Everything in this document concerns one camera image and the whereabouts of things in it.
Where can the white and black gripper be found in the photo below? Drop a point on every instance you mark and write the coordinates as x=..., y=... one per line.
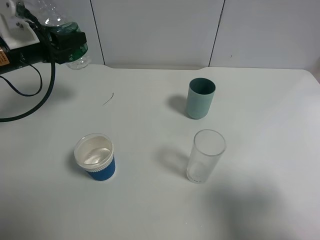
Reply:
x=23, y=22

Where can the clear bottle with green label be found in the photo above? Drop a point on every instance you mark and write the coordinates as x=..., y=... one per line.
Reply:
x=68, y=41

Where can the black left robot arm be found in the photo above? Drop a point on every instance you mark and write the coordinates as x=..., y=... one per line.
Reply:
x=11, y=60

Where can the blue and white cup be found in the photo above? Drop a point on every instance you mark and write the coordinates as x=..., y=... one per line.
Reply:
x=94, y=153

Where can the teal green cup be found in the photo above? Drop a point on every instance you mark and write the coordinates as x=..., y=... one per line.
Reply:
x=199, y=98

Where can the clear glass tumbler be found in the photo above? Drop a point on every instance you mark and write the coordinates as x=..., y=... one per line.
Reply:
x=208, y=147

